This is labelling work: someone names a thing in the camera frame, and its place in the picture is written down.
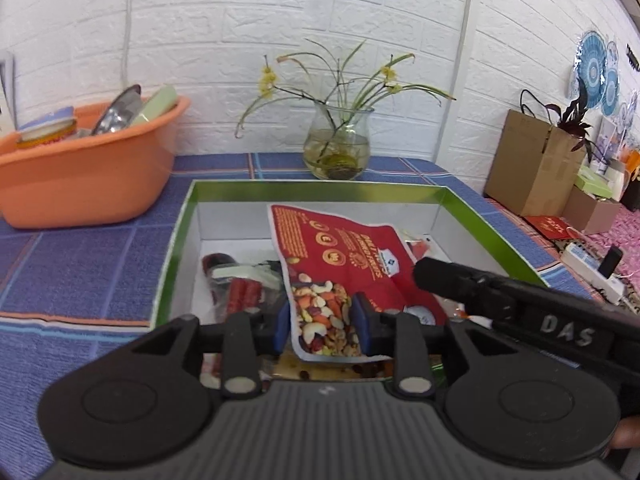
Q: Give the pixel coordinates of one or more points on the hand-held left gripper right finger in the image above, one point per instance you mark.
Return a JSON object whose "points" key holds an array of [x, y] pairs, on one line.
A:
{"points": [[359, 325]]}

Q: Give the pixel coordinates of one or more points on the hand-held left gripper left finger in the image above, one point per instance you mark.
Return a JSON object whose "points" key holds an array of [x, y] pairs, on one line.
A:
{"points": [[282, 325]]}

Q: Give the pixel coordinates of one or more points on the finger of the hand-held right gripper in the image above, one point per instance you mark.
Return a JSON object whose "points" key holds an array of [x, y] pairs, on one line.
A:
{"points": [[450, 280]]}

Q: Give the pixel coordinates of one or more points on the small red white packet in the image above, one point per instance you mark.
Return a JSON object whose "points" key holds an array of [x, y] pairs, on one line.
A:
{"points": [[417, 245]]}

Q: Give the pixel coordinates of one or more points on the dark red dates packet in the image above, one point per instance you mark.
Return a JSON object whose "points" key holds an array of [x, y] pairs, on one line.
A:
{"points": [[245, 295]]}

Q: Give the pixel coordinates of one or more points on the red mixed nut packet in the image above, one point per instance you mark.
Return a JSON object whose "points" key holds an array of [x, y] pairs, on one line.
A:
{"points": [[340, 255]]}

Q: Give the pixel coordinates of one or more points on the green cardboard box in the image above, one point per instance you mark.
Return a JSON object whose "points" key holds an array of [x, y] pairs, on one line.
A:
{"points": [[225, 220]]}

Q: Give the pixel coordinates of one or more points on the white power strip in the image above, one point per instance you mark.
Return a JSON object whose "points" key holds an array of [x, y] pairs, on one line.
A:
{"points": [[582, 260]]}

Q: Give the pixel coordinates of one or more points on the red checked cloth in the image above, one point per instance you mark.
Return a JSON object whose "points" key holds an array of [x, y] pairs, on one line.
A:
{"points": [[542, 252]]}

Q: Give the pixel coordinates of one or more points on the black plug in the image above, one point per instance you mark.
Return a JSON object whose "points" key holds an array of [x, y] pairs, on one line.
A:
{"points": [[611, 260]]}

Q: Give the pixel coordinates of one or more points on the red envelope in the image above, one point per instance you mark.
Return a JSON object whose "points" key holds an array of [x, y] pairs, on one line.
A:
{"points": [[547, 225]]}

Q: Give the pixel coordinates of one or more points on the small cardboard box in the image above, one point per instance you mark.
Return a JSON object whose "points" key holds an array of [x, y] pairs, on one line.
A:
{"points": [[590, 215]]}

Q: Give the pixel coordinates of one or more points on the brown paper bag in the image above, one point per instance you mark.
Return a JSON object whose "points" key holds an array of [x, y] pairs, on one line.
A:
{"points": [[530, 170]]}

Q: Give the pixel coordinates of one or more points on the glass vase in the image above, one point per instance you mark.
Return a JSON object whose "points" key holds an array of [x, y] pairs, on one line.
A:
{"points": [[335, 145]]}

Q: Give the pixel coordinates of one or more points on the blue checked tablecloth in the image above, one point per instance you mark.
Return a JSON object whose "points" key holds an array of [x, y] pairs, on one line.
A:
{"points": [[75, 270]]}

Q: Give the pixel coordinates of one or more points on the orange plastic basin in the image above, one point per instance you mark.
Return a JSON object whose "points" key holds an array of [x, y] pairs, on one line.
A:
{"points": [[85, 180]]}

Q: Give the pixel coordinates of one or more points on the yellow flowering plant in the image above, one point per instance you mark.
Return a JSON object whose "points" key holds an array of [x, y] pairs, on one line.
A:
{"points": [[269, 80]]}

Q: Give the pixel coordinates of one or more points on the blue patterned decorative plate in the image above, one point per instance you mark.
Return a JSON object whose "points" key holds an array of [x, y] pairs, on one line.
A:
{"points": [[592, 67], [611, 85]]}

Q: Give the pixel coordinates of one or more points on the light green plastic lid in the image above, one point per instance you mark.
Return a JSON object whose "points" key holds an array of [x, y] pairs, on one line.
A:
{"points": [[157, 105]]}

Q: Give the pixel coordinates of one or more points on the metal bowl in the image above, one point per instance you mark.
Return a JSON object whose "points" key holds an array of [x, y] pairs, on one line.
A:
{"points": [[117, 112]]}

